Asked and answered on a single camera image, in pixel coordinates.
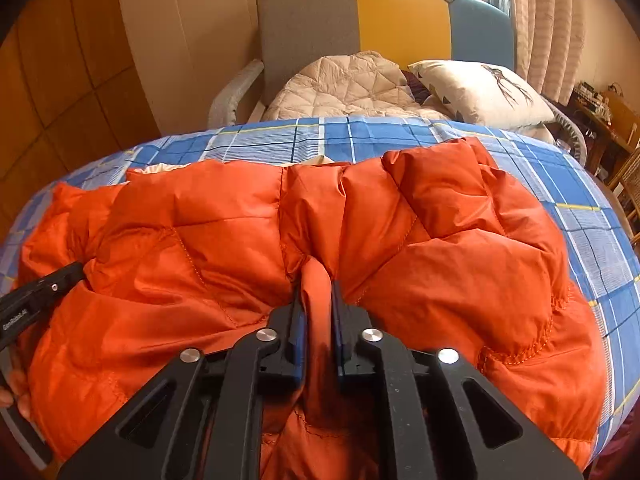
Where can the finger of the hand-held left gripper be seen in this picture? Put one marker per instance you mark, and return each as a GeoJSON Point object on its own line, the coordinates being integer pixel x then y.
{"type": "Point", "coordinates": [62, 279]}

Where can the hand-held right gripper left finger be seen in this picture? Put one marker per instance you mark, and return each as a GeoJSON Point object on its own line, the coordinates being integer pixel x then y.
{"type": "Point", "coordinates": [299, 330]}

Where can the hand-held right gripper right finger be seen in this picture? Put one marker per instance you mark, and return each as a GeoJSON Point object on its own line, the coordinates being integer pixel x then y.
{"type": "Point", "coordinates": [336, 325]}

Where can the orange puffer jacket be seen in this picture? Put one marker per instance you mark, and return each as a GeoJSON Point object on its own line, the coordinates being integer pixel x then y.
{"type": "Point", "coordinates": [200, 240]}

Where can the person's left hand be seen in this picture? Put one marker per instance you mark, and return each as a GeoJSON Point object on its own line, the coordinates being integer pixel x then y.
{"type": "Point", "coordinates": [11, 390]}

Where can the wooden wardrobe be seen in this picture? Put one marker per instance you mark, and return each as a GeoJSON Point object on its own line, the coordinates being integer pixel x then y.
{"type": "Point", "coordinates": [60, 85]}

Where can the beige quilted jacket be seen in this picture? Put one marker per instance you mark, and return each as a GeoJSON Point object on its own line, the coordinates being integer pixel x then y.
{"type": "Point", "coordinates": [340, 85]}

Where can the bed with blue plaid sheet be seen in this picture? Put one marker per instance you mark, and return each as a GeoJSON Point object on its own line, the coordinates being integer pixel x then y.
{"type": "Point", "coordinates": [590, 240]}

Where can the white printed pillow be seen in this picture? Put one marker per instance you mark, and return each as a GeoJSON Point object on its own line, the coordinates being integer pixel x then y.
{"type": "Point", "coordinates": [475, 95]}

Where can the grey yellow blue headboard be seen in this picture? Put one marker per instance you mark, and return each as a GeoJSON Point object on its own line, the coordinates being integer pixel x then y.
{"type": "Point", "coordinates": [310, 25]}

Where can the rattan chair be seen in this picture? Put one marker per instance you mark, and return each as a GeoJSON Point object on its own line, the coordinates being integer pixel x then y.
{"type": "Point", "coordinates": [630, 175]}

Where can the cluttered wooden desk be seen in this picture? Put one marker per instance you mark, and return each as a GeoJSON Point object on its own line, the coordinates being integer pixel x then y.
{"type": "Point", "coordinates": [600, 125]}

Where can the grey padded bed rail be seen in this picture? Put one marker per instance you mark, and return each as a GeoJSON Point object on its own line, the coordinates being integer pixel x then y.
{"type": "Point", "coordinates": [570, 130]}
{"type": "Point", "coordinates": [235, 90]}

